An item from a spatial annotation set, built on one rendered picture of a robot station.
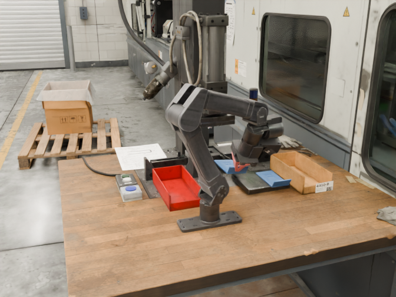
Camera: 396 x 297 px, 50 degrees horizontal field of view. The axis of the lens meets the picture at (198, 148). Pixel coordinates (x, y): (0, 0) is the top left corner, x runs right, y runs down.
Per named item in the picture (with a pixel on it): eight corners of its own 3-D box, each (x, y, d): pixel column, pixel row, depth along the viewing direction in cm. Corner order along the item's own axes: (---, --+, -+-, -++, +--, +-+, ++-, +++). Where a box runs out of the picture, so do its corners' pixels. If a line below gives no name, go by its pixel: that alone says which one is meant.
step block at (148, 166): (146, 181, 164) (145, 159, 161) (144, 178, 167) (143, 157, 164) (162, 178, 166) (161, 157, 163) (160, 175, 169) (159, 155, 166)
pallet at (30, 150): (36, 134, 523) (34, 122, 518) (118, 128, 543) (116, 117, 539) (19, 170, 413) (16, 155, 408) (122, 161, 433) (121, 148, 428)
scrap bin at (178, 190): (170, 211, 141) (169, 195, 139) (152, 182, 163) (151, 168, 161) (203, 206, 144) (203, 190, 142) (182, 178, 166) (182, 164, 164)
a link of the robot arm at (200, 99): (255, 99, 135) (172, 79, 118) (273, 105, 127) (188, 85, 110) (244, 136, 137) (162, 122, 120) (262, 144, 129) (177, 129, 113)
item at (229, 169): (228, 175, 144) (229, 167, 143) (214, 161, 158) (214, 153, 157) (247, 174, 146) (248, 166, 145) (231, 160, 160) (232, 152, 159)
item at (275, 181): (273, 189, 152) (274, 181, 151) (255, 173, 166) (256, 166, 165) (291, 186, 154) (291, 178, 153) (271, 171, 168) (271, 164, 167)
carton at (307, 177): (302, 197, 152) (304, 177, 150) (269, 171, 175) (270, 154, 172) (332, 192, 156) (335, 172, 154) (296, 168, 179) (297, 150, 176)
